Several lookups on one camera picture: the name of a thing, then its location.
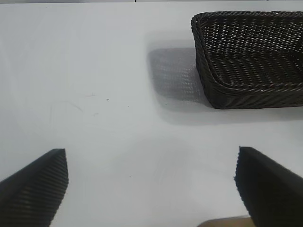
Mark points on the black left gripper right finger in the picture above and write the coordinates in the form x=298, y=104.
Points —
x=272, y=196

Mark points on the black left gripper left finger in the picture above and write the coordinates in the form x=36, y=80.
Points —
x=28, y=201

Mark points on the dark brown wicker basket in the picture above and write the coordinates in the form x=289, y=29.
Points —
x=248, y=94

